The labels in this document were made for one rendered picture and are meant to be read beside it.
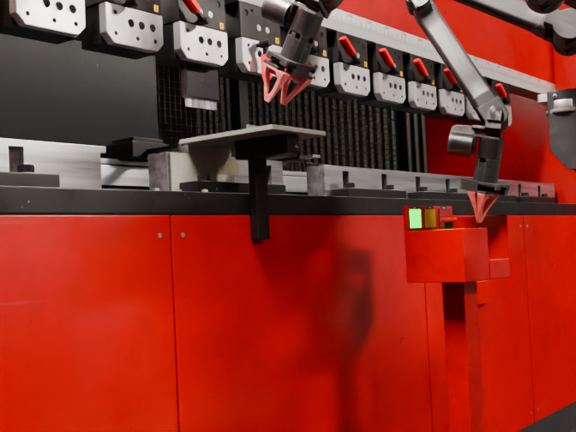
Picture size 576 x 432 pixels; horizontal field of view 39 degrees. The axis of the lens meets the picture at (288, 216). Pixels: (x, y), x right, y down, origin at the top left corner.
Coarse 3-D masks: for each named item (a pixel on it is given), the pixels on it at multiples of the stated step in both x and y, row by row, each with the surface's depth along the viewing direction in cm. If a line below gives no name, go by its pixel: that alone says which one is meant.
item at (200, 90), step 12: (192, 72) 182; (204, 72) 185; (216, 72) 188; (192, 84) 182; (204, 84) 185; (216, 84) 188; (192, 96) 182; (204, 96) 185; (216, 96) 188; (204, 108) 186; (216, 108) 189
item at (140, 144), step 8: (112, 144) 196; (120, 144) 194; (128, 144) 192; (136, 144) 192; (144, 144) 194; (152, 144) 196; (160, 144) 198; (168, 144) 200; (112, 152) 196; (120, 152) 194; (128, 152) 192; (136, 152) 192; (144, 152) 194; (152, 152) 194; (160, 152) 195; (144, 160) 201
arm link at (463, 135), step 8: (488, 112) 190; (496, 112) 190; (488, 120) 191; (496, 120) 189; (456, 128) 195; (464, 128) 194; (472, 128) 193; (480, 128) 192; (488, 128) 191; (496, 128) 190; (456, 136) 193; (464, 136) 193; (472, 136) 192; (448, 144) 194; (456, 144) 193; (464, 144) 192; (448, 152) 195; (456, 152) 194; (464, 152) 193
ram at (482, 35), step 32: (256, 0) 196; (352, 0) 230; (384, 0) 243; (448, 0) 277; (352, 32) 229; (416, 32) 258; (480, 32) 295; (512, 32) 318; (512, 64) 316; (544, 64) 344
